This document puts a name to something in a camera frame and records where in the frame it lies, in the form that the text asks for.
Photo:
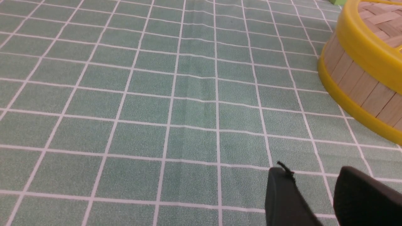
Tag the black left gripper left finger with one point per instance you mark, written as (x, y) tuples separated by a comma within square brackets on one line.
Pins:
[(284, 204)]

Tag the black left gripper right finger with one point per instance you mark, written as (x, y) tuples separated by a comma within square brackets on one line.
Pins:
[(360, 200)]

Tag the yellow rimmed bamboo steamer lid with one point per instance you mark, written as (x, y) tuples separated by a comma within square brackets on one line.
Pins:
[(361, 64)]

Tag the green checkered tablecloth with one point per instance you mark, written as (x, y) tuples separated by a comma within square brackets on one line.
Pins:
[(170, 112)]

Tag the green cube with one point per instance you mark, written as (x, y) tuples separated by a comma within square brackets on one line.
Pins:
[(337, 2)]

